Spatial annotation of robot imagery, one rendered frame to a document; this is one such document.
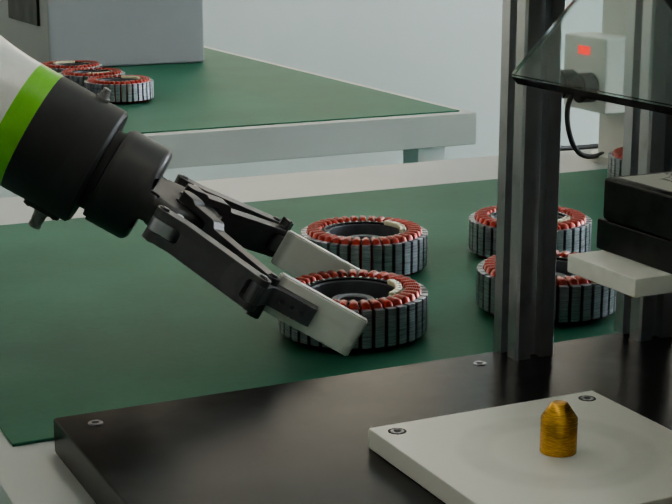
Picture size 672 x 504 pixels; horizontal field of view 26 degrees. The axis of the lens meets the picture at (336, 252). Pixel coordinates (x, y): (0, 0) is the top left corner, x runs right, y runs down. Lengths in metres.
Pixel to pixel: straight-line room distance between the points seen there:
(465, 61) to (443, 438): 5.17
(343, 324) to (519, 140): 0.19
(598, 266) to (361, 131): 1.44
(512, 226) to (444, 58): 4.94
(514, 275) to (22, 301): 0.44
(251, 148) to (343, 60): 3.58
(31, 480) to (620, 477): 0.33
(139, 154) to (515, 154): 0.27
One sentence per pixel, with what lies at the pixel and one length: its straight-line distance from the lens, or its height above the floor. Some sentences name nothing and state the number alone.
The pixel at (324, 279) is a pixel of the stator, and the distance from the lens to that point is 1.11.
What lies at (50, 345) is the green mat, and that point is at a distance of 1.09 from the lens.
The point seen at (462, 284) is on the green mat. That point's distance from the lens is 1.24.
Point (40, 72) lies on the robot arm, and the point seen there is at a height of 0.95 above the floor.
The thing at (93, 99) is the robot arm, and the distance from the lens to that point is 1.06.
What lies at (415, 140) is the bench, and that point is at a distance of 2.23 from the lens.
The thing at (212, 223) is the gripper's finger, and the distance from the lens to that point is 1.04.
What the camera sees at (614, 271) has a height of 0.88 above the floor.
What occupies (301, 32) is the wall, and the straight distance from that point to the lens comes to 5.60.
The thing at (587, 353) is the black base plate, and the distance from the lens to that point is 1.00.
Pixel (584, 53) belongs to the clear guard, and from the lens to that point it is 0.47.
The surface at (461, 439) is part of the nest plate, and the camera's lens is 0.80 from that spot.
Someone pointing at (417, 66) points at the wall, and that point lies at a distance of 5.83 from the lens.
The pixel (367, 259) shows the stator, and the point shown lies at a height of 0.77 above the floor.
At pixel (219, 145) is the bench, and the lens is 2.10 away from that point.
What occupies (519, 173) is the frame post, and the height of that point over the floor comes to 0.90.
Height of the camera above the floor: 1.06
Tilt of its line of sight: 13 degrees down
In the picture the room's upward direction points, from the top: straight up
